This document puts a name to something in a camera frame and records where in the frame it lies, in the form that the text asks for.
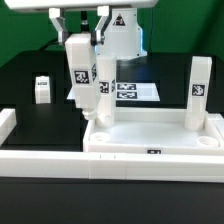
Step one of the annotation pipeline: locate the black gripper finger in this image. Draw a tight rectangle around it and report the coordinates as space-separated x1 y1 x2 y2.
49 8 69 44
91 6 110 45

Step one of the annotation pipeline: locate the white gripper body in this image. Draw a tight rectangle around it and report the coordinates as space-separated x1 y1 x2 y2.
4 0 159 13

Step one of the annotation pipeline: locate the white desk top tray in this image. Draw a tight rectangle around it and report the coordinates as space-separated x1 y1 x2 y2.
83 107 224 156

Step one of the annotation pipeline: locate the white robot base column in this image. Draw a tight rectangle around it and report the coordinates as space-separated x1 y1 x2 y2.
95 8 147 60

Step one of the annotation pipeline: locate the fiducial marker sheet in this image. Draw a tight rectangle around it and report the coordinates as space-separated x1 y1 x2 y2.
67 82 160 102

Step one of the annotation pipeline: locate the white U-shaped boundary fence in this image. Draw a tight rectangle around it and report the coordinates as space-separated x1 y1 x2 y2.
0 108 224 184

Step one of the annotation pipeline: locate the black cable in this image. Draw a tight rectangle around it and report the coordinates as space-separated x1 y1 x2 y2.
79 10 91 34

